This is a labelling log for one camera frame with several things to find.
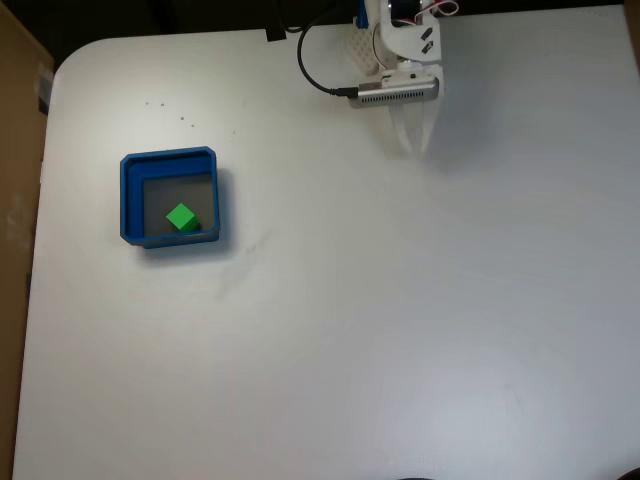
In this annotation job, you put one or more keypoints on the black tape piece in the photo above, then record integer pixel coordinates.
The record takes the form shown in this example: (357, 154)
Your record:
(276, 35)

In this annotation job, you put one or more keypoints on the silver camera box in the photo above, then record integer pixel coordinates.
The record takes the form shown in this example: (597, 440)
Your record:
(395, 95)

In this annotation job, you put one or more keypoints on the green cube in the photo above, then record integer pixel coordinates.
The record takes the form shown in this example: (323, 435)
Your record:
(181, 216)

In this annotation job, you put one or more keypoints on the blue square box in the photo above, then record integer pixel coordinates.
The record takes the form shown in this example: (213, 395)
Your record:
(131, 210)

